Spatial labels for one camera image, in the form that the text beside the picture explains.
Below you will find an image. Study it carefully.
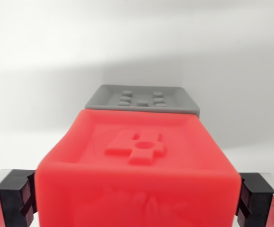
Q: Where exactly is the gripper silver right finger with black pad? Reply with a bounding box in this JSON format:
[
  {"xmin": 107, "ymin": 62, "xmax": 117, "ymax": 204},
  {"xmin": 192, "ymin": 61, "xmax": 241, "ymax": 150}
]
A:
[{"xmin": 235, "ymin": 172, "xmax": 274, "ymax": 227}]

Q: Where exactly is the grey soft embossed cube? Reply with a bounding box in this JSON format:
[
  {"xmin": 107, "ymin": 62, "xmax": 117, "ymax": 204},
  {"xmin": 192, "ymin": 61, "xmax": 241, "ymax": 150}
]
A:
[{"xmin": 84, "ymin": 84, "xmax": 201, "ymax": 119}]

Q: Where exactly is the red soft embossed cube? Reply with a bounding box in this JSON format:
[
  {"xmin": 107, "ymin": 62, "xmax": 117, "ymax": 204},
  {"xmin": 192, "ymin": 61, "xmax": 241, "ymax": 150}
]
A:
[{"xmin": 36, "ymin": 109, "xmax": 240, "ymax": 227}]

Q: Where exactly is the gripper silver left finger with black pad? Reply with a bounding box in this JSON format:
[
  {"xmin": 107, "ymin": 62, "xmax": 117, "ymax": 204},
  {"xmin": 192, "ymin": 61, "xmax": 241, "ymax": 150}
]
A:
[{"xmin": 0, "ymin": 168, "xmax": 36, "ymax": 227}]

